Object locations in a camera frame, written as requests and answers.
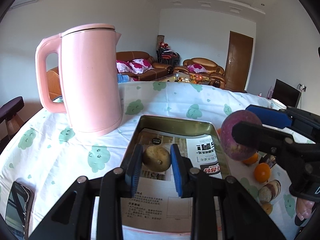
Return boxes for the stacked dark chairs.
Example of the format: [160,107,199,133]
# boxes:
[156,48,180,67]

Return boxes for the purple round turnip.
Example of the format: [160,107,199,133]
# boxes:
[220,109,263,162]

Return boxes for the small brown potato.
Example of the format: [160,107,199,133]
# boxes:
[142,145,171,172]

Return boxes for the black monitor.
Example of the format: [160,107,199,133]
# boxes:
[272,79,301,108]

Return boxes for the dark purple stool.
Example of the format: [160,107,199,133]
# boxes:
[0,96,24,140]

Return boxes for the brown wooden door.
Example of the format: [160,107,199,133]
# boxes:
[225,31,254,92]

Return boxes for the right hand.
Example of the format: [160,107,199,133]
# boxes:
[295,198,315,226]

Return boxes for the brown leather armchair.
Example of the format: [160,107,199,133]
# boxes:
[173,57,226,89]

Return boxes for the black smartphone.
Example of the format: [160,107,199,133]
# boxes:
[5,181,34,240]

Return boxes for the pink electric kettle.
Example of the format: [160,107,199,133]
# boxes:
[35,23,123,135]

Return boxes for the pink flowered pillow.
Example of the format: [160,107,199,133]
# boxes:
[129,59,153,74]
[187,63,208,73]

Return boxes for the pink tin box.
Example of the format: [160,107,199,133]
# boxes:
[120,115,230,234]

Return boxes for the white cloud-print tablecloth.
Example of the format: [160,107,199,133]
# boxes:
[0,81,320,240]

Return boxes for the orange tangerine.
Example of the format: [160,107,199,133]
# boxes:
[242,153,259,166]
[253,163,271,183]
[261,203,273,215]

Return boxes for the printed paper leaflet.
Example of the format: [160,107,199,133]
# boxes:
[121,128,222,235]

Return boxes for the coffee table with fruit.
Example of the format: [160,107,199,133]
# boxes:
[154,72,215,86]

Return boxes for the brown leather sofa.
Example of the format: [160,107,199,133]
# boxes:
[116,51,173,81]

